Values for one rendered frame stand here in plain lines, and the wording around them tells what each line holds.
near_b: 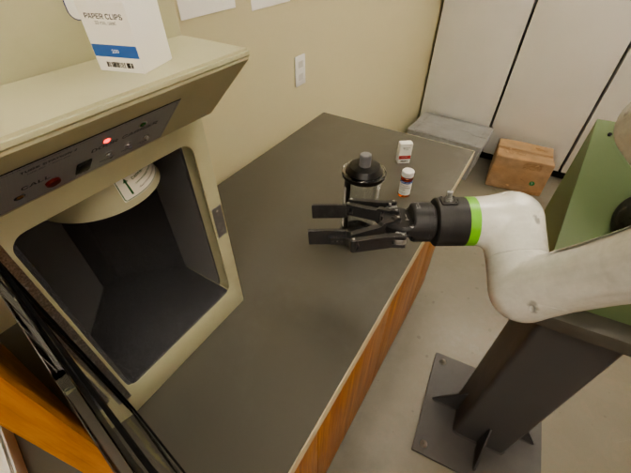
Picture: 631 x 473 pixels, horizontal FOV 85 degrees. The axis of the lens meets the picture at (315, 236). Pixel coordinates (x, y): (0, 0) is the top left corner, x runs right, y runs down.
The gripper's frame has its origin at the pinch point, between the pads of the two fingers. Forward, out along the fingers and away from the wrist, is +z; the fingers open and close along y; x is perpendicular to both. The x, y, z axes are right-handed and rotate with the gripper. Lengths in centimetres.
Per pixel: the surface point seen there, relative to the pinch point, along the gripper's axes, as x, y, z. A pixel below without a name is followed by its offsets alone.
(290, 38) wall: -25, -91, 15
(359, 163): -2.6, -22.8, -7.9
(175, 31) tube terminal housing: -33.1, 6.7, 17.4
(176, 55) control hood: -31.1, 14.9, 14.4
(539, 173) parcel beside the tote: 78, -194, -152
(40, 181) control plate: -22.8, 28.9, 24.1
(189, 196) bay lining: -7.9, 3.2, 23.5
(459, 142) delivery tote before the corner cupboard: 60, -214, -96
